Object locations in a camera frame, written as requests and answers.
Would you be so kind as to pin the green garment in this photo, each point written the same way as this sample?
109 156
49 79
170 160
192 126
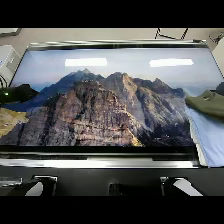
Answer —
208 103

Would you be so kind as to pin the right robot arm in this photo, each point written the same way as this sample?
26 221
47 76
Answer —
186 188

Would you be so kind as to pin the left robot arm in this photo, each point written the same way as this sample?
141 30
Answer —
35 189

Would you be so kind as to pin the light blue garment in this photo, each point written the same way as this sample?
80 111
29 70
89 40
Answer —
210 140

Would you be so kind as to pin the silver frame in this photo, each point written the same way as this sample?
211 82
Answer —
100 163

